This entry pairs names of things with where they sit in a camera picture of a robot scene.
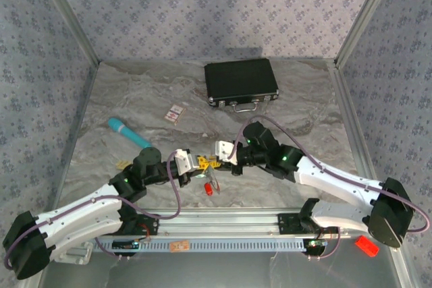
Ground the black case with metal handle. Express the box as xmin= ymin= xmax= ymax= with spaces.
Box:
xmin=204 ymin=57 xmax=280 ymax=113

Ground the metal clamp bracket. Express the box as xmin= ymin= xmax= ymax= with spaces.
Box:
xmin=53 ymin=240 xmax=94 ymax=265

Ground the red plastic block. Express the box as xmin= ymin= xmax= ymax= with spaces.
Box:
xmin=354 ymin=235 xmax=380 ymax=258

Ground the teal microphone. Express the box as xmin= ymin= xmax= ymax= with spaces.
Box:
xmin=107 ymin=117 xmax=153 ymax=150

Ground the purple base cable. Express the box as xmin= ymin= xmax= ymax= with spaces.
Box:
xmin=91 ymin=233 xmax=131 ymax=261
xmin=307 ymin=227 xmax=342 ymax=261

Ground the small red white matchbox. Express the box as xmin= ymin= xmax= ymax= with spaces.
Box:
xmin=163 ymin=104 xmax=185 ymax=125

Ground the orange label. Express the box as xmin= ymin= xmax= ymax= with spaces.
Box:
xmin=169 ymin=241 xmax=190 ymax=254

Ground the grey slotted cable duct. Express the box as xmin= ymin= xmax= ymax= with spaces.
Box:
xmin=92 ymin=237 xmax=310 ymax=254

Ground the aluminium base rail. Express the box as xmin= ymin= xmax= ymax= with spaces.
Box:
xmin=148 ymin=207 xmax=358 ymax=237

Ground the aluminium frame post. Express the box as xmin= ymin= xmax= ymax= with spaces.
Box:
xmin=333 ymin=0 xmax=401 ymax=68
xmin=33 ymin=0 xmax=101 ymax=65

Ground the metal keyring with strap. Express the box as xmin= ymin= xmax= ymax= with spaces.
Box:
xmin=205 ymin=165 xmax=221 ymax=195

